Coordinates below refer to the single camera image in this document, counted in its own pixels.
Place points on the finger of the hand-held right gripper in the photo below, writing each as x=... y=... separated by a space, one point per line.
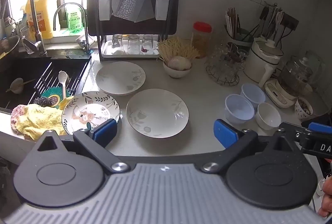
x=321 y=127
x=293 y=129

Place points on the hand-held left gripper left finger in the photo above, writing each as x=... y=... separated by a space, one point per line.
x=105 y=132

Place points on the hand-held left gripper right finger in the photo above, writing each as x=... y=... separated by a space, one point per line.
x=224 y=134

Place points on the colourful floral plate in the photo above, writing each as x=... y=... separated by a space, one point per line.
x=88 y=112

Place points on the deep white leaf-print plate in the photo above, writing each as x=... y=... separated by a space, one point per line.
x=157 y=112

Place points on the person's right hand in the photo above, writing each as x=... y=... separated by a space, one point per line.
x=328 y=195

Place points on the small leaf-patterned bowl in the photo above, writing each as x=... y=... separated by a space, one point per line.
x=303 y=108

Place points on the plain white ceramic bowl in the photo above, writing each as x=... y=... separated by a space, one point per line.
x=268 y=116

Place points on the clear plastic bowl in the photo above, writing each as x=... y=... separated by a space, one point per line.
x=253 y=93
x=238 y=109

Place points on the glass kettle on cream base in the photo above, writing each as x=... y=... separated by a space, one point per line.
x=293 y=78

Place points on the yellow dish cloth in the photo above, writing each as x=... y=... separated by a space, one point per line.
x=41 y=120

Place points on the teal dish scrubber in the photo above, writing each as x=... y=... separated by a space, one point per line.
x=53 y=93

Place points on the white plastic spoon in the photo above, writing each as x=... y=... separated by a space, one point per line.
x=62 y=81

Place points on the dark steel wool pad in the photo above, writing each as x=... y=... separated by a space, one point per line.
x=42 y=101

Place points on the white electric cooking pot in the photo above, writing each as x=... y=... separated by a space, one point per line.
x=259 y=63

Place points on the white bowl holding onion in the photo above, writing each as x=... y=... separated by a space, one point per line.
x=177 y=73

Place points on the set of glass cups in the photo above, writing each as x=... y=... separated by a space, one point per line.
x=228 y=55

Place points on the black roll-up sink rack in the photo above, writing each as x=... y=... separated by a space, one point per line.
x=49 y=73

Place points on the pale purple onion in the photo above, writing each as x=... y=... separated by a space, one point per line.
x=179 y=63

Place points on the clear drinking glass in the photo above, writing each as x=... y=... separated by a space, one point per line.
x=117 y=43
x=147 y=42
x=133 y=43

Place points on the pink scrubbing sponge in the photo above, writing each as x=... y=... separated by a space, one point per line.
x=16 y=117

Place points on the white drip tray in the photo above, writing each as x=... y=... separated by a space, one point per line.
x=153 y=54

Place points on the green and white chopstick holder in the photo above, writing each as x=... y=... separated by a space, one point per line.
x=242 y=41

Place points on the red-lidded plastic jar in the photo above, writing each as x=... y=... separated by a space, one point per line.
x=201 y=39

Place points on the black kitchen sink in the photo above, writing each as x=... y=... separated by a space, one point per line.
x=23 y=68

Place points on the chrome curved faucet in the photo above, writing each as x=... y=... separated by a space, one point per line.
x=85 y=29

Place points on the hanging kitchen utensils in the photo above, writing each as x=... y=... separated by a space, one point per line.
x=269 y=19

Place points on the bunch of chopsticks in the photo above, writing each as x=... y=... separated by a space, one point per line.
x=232 y=21

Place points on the green detergent bottle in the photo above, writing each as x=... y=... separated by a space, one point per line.
x=74 y=19

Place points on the white utensil holder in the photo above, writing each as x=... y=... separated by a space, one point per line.
x=104 y=10
x=160 y=7

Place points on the plain steel kitchen knife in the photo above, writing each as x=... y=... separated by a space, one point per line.
x=145 y=12

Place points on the yellow detergent bottle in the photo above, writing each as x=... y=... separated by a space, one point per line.
x=44 y=13

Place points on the dark cutting board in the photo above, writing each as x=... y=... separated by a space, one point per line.
x=172 y=8

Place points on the dark pull-down faucet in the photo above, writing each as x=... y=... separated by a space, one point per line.
x=31 y=6

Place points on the black wall socket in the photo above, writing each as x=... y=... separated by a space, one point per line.
x=290 y=21

